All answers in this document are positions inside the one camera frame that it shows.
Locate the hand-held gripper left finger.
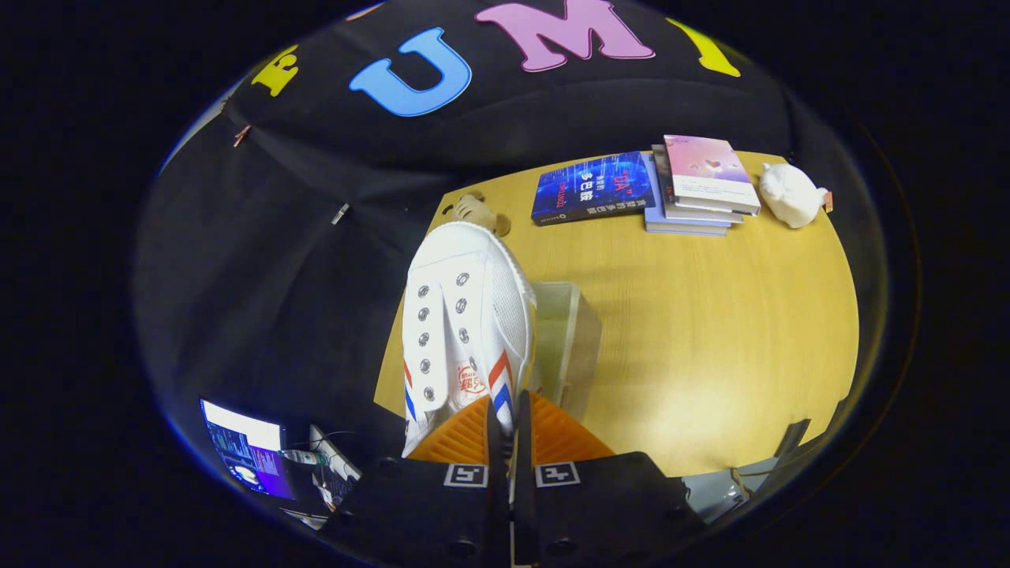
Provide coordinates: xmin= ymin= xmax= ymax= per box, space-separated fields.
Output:
xmin=320 ymin=394 xmax=512 ymax=568

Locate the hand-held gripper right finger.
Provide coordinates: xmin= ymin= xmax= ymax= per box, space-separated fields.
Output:
xmin=513 ymin=390 xmax=707 ymax=567

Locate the beige fabric storage box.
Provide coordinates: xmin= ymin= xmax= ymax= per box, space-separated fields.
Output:
xmin=529 ymin=282 xmax=603 ymax=423

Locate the white canvas shoe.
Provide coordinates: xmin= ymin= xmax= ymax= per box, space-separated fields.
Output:
xmin=401 ymin=221 xmax=539 ymax=458

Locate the tan plush dog toy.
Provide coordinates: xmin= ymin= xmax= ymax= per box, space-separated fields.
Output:
xmin=452 ymin=193 xmax=512 ymax=237

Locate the computer monitor screen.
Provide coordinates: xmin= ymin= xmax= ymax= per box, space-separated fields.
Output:
xmin=200 ymin=398 xmax=297 ymax=500

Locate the dark blue book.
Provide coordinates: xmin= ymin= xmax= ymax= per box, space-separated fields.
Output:
xmin=531 ymin=151 xmax=656 ymax=226

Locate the black backdrop cloth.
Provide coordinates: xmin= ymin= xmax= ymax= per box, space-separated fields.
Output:
xmin=134 ymin=0 xmax=869 ymax=474

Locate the pink cover book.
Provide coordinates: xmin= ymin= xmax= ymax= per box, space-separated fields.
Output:
xmin=663 ymin=134 xmax=762 ymax=215

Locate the white plush toy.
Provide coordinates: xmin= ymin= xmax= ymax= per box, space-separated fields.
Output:
xmin=759 ymin=163 xmax=833 ymax=230

